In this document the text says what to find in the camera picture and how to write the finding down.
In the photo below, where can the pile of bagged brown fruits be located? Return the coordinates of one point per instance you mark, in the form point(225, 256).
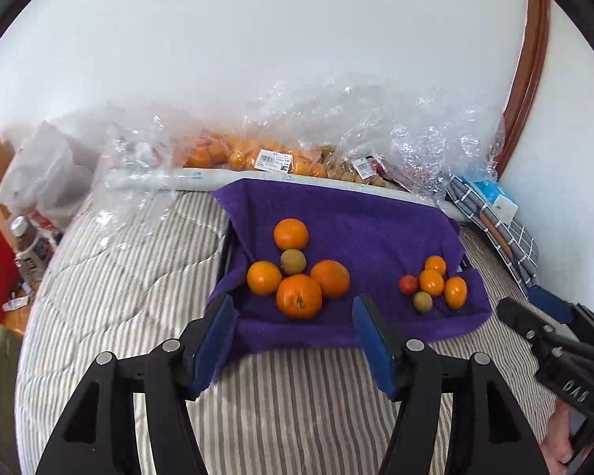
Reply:
point(336, 166)

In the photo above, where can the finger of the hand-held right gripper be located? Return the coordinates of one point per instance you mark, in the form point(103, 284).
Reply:
point(517, 314)
point(549, 303)

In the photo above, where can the grey checkered cloth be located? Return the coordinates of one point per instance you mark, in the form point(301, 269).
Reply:
point(515, 237)

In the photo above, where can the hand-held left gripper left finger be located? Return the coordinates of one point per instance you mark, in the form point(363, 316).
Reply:
point(215, 341)

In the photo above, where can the clear plastic bag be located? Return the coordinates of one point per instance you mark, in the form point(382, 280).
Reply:
point(287, 114)
point(425, 148)
point(133, 153)

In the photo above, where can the small brown kiwi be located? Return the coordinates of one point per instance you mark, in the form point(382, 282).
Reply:
point(422, 301)

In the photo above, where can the purple towel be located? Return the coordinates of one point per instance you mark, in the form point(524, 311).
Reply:
point(366, 227)

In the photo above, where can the blue and white packet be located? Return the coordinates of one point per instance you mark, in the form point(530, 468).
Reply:
point(495, 195)

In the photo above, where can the striped quilted blanket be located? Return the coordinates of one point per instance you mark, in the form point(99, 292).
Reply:
point(128, 282)

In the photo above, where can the small orange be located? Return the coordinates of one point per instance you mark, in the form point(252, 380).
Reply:
point(455, 291)
point(435, 265)
point(431, 283)

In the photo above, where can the large orange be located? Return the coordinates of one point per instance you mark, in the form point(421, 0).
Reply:
point(330, 278)
point(299, 296)
point(264, 278)

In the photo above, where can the small red tomato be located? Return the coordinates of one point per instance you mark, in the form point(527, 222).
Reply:
point(408, 284)

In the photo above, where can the medium orange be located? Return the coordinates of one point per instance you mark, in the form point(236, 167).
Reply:
point(291, 233)

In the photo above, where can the person's right hand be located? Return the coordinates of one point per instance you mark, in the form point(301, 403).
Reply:
point(559, 435)

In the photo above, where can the white plastic bag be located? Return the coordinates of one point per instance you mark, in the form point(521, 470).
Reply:
point(44, 173)

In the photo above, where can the bottle with dark label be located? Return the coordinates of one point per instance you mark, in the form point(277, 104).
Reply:
point(24, 252)

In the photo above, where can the bottle with red label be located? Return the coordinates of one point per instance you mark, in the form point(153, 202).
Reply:
point(42, 230)

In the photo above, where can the pile of bagged mandarins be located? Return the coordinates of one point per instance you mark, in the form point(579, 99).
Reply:
point(237, 151)

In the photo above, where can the green-brown kiwi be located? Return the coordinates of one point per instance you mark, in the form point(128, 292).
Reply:
point(293, 262)

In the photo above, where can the wooden door frame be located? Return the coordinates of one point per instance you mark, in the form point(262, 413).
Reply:
point(529, 84)

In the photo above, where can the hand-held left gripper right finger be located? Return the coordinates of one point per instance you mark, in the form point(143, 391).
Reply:
point(373, 346)

